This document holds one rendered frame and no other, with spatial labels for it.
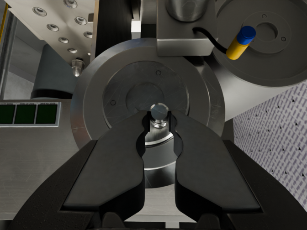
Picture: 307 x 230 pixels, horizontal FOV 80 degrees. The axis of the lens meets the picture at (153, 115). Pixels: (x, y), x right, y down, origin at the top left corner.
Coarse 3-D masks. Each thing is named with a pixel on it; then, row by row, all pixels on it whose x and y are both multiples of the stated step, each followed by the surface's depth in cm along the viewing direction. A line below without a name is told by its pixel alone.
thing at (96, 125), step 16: (144, 48) 18; (112, 64) 17; (176, 64) 17; (192, 64) 17; (96, 80) 17; (192, 80) 17; (96, 96) 17; (192, 96) 16; (208, 96) 16; (96, 112) 16; (192, 112) 16; (208, 112) 16; (96, 128) 16; (160, 144) 16; (144, 160) 15; (160, 160) 15
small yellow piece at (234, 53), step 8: (208, 32) 13; (240, 32) 10; (248, 32) 10; (216, 40) 13; (240, 40) 10; (248, 40) 10; (224, 48) 12; (232, 48) 11; (240, 48) 11; (232, 56) 12
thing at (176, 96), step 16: (128, 64) 16; (144, 64) 16; (160, 64) 16; (112, 80) 16; (128, 80) 16; (144, 80) 16; (160, 80) 16; (176, 80) 16; (112, 96) 16; (128, 96) 16; (144, 96) 16; (160, 96) 16; (176, 96) 16; (112, 112) 15; (128, 112) 15; (160, 128) 15
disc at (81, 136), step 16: (112, 48) 19; (128, 48) 19; (96, 64) 19; (80, 80) 18; (208, 80) 18; (80, 96) 18; (80, 112) 18; (224, 112) 17; (80, 128) 17; (80, 144) 17; (160, 176) 16
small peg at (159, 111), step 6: (150, 108) 13; (156, 108) 12; (162, 108) 12; (168, 108) 13; (150, 114) 12; (156, 114) 12; (162, 114) 12; (168, 114) 12; (156, 120) 12; (162, 120) 12; (156, 126) 15; (162, 126) 14
